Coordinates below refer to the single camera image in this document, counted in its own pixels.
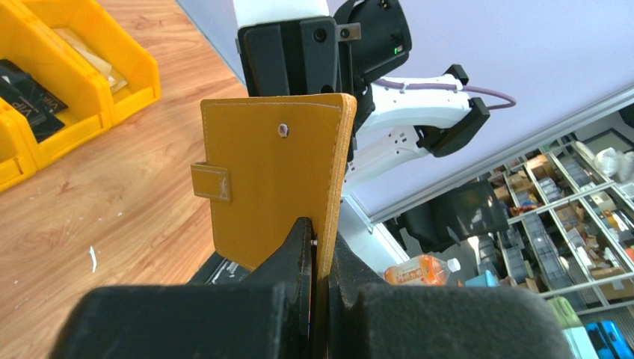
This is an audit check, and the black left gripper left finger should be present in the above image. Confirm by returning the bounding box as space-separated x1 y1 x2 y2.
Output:
51 218 313 358

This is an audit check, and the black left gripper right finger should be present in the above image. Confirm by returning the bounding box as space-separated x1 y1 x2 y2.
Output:
328 238 572 358

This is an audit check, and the yellow leather card holder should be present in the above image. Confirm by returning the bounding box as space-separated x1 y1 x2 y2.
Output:
191 93 357 358

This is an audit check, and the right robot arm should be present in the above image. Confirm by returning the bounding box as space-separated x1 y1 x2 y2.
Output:
233 1 490 194

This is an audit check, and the tan card holder in bin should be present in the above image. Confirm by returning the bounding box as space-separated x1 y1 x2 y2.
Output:
53 28 128 93

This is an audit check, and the orange drink bottle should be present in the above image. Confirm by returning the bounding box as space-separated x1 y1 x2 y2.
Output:
384 254 461 286

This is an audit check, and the metal storage shelf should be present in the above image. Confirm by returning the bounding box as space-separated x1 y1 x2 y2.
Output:
478 135 633 315

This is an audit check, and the right yellow bin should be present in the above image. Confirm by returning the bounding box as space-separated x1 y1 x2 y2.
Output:
22 1 161 126

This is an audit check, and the middle yellow bin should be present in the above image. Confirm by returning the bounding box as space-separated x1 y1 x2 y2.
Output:
1 1 113 169

